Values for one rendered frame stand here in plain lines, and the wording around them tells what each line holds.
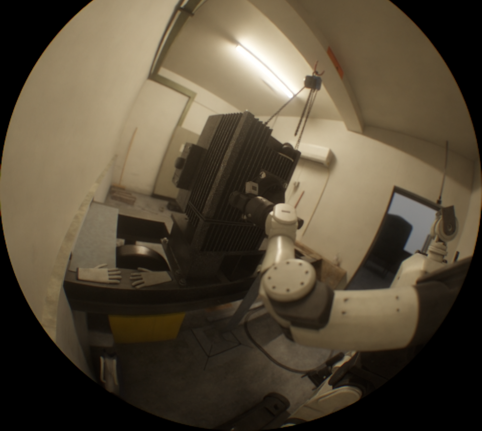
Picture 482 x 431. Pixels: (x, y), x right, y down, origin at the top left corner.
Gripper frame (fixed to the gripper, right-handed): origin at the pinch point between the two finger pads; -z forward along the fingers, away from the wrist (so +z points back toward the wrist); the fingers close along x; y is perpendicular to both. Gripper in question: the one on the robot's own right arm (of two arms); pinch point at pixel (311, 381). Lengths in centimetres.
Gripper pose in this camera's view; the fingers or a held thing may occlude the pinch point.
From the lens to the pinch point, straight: 109.9
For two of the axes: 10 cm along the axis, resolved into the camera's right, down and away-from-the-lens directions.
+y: -8.0, -2.5, -5.4
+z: 4.1, -8.9, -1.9
